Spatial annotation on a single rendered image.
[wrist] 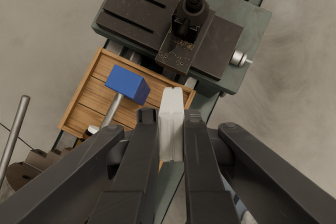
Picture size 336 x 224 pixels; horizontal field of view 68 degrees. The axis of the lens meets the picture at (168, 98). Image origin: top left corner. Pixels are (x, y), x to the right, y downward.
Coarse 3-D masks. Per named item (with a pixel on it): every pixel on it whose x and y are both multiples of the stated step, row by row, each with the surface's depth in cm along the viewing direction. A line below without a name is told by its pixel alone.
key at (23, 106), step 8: (24, 96) 37; (24, 104) 37; (16, 112) 38; (24, 112) 38; (16, 120) 38; (16, 128) 38; (8, 136) 38; (16, 136) 38; (8, 144) 38; (8, 152) 39; (8, 160) 39; (0, 168) 39; (0, 176) 39; (0, 184) 40
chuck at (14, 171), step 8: (8, 168) 56; (16, 168) 57; (24, 168) 59; (8, 176) 52; (16, 176) 54; (24, 176) 56; (32, 176) 57; (8, 184) 49; (16, 184) 51; (24, 184) 52; (0, 192) 50; (8, 192) 48; (0, 200) 49
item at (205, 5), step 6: (180, 0) 61; (204, 0) 60; (180, 6) 59; (204, 6) 59; (180, 12) 60; (186, 12) 59; (198, 12) 58; (204, 12) 59; (180, 18) 61; (192, 18) 59; (198, 18) 59; (204, 18) 60; (192, 24) 60; (198, 24) 61
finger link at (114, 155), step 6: (126, 132) 14; (132, 132) 14; (126, 138) 13; (120, 144) 13; (126, 144) 13; (114, 150) 13; (120, 150) 13; (108, 156) 13; (114, 156) 13; (120, 156) 13; (108, 162) 13; (114, 162) 13
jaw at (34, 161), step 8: (32, 152) 61; (40, 152) 63; (48, 152) 61; (56, 152) 62; (64, 152) 61; (24, 160) 61; (32, 160) 61; (40, 160) 61; (48, 160) 60; (56, 160) 60; (32, 168) 60; (40, 168) 60
